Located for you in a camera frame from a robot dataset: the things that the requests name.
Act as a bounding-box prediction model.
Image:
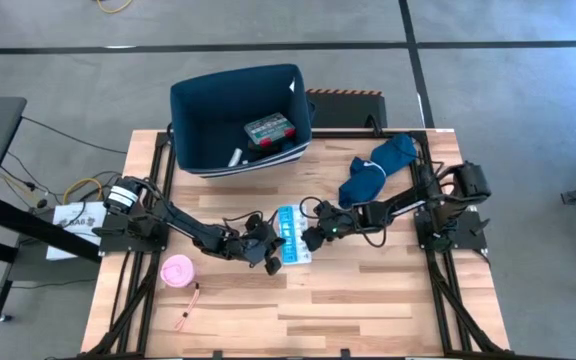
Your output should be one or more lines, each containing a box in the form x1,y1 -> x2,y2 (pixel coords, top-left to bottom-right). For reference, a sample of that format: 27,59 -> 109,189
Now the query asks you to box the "crumpled blue cloth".
337,133 -> 418,210

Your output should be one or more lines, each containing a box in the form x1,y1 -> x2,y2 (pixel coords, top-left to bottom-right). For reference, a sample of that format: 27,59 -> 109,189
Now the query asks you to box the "navy white striped fabric basket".
169,63 -> 318,180

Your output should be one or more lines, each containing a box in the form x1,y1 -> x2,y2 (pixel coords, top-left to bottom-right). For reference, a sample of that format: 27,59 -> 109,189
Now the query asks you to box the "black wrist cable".
297,196 -> 327,220
221,209 -> 279,227

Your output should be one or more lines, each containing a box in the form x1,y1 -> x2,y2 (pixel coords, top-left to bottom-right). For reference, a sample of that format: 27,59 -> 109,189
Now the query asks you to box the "thin pink lanyard strap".
175,282 -> 202,331

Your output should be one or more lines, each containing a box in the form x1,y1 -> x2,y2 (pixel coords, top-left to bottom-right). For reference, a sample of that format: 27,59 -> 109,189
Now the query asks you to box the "long black floor cable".
20,115 -> 128,155

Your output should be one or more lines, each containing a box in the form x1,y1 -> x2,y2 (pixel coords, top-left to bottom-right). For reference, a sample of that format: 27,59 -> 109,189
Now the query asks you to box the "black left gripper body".
227,214 -> 285,277

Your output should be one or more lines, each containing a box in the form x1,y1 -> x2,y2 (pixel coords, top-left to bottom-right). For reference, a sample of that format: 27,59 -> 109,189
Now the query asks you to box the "teal first aid kit box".
243,112 -> 297,149

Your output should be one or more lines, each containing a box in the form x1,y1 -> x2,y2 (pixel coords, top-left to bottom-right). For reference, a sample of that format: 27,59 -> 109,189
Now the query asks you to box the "blue weekly pill organizer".
276,203 -> 314,267

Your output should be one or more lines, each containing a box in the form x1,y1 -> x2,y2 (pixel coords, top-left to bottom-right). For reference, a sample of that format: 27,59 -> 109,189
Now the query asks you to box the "black mat with hazard stripe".
305,88 -> 388,130

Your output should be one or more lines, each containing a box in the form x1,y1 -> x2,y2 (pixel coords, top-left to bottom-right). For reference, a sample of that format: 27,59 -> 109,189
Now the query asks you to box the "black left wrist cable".
221,209 -> 279,227

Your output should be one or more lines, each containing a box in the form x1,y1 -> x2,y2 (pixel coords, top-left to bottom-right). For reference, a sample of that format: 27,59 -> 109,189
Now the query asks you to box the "pink lidded cup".
159,254 -> 197,289

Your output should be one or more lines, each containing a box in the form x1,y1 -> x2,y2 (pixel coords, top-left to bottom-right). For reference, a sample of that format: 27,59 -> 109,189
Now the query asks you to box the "white printed paper sheet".
46,201 -> 108,261

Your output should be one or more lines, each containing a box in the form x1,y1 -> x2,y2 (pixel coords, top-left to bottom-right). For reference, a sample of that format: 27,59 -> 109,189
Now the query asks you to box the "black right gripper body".
315,199 -> 365,247

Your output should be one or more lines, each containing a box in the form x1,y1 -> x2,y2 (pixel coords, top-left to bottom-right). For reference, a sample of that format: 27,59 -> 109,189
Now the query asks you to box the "yellow floor cable loop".
62,177 -> 105,202

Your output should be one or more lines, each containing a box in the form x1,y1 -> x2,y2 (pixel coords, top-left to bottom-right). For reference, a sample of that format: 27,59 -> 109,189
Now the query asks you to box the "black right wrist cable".
297,196 -> 327,220

